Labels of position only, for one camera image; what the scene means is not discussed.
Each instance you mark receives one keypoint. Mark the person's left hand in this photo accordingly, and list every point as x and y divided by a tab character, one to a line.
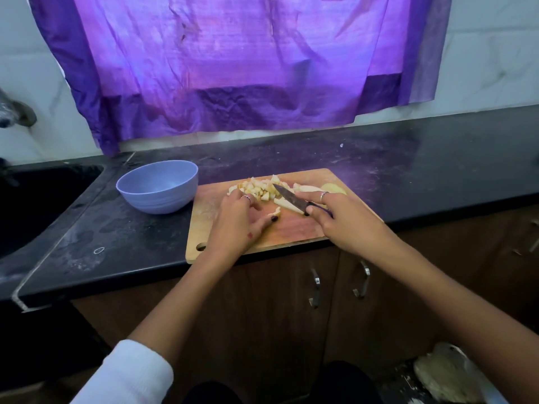
236	227

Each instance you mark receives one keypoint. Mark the person's right hand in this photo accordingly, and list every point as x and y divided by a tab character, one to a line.
354	223

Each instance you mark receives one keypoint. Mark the potato slice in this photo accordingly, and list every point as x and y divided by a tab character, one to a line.
333	188
307	189

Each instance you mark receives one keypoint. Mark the pile of diced potato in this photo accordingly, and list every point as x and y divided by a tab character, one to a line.
257	189

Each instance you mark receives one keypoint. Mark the thin potato strip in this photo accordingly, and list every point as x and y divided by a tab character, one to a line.
288	205

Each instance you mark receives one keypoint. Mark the blue bowl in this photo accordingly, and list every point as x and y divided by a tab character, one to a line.
157	187

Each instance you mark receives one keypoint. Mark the person's left forearm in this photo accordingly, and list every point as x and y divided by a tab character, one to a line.
173	311

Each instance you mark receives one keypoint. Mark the person's dark trousers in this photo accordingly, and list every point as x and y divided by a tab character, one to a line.
345	384

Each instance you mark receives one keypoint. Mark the wooden cutting board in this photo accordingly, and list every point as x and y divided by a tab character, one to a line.
219	231

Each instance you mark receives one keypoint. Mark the white rubber band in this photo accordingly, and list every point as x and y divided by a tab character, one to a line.
94	250

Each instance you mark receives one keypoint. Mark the purple cloth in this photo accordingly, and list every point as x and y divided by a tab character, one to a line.
244	63

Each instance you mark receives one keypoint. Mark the plastic bags on floor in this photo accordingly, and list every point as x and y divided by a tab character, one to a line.
451	374

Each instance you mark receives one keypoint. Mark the dark sink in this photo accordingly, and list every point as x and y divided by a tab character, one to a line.
42	206

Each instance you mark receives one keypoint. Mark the metal faucet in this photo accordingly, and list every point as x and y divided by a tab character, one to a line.
15	112

